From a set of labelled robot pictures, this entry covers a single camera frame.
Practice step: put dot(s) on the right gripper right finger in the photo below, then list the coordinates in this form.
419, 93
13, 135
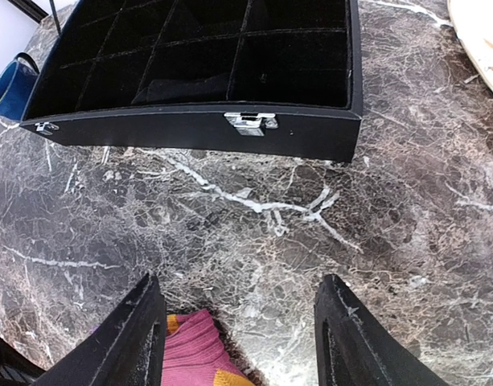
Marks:
353, 348

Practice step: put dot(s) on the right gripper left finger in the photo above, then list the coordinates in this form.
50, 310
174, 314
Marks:
126, 349

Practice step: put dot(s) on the maroon orange purple sock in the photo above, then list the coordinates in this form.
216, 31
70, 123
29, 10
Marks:
195, 354

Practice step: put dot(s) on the black sock with white stripes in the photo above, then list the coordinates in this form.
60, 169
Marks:
166, 91

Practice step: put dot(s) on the black storage box with lid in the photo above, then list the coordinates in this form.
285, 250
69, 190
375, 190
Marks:
295, 83

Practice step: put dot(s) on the dark blue cup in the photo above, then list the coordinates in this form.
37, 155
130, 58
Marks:
16, 85

